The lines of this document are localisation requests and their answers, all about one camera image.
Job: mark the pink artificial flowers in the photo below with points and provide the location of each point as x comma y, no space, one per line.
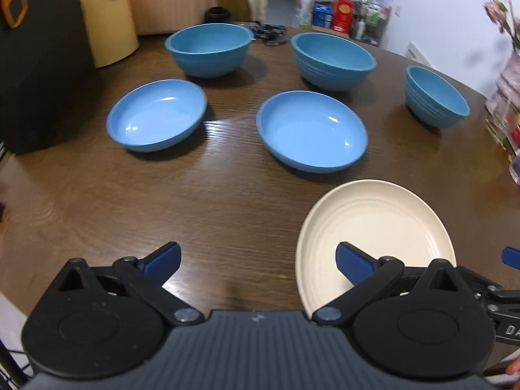
493,8

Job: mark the pink speckled vase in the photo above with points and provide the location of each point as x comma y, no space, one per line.
512,77

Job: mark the large blue deep bowl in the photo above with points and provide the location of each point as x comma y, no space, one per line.
207,48
329,57

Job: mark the cream round plate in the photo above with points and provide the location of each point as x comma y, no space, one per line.
373,219

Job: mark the white plastic bag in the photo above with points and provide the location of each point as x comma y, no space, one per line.
308,4

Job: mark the large black case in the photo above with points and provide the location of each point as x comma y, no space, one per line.
40,69

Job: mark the person's right hand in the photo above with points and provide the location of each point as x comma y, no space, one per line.
514,367

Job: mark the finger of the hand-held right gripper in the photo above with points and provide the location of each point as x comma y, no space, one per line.
511,256
481,283

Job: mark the red carton box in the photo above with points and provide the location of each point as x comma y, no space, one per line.
342,12

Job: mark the purple tissue pack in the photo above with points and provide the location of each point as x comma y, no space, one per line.
515,170

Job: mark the white flat box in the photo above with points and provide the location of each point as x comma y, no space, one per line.
418,55

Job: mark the small blue deep bowl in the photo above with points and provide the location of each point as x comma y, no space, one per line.
434,93

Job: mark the black cup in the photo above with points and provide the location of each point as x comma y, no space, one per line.
218,15

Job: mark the clear drinking glass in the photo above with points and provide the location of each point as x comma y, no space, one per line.
503,126

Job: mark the shallow blue bowl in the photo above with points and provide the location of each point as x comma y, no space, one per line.
158,113
313,130

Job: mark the pink ribbed suitcase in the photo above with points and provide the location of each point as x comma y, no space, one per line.
170,0

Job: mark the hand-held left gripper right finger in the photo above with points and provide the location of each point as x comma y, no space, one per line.
353,264

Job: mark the yellow cylindrical container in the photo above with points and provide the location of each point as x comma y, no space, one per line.
109,24

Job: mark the blue carton box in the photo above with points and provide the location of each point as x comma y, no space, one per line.
323,14

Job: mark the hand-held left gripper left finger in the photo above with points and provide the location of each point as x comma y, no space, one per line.
164,258

